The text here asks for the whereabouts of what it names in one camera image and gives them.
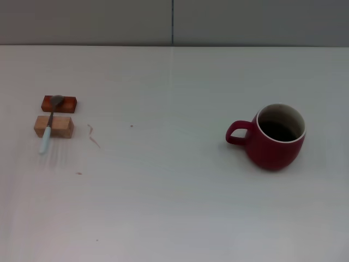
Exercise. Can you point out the dark coffee liquid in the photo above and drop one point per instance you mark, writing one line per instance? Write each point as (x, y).
(278, 131)

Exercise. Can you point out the dark reddish wooden block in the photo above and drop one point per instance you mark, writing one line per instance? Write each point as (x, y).
(68, 105)

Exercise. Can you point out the red ceramic cup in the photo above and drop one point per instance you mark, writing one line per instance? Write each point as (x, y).
(272, 152)

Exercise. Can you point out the light wooden block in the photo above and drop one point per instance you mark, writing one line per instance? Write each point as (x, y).
(61, 127)

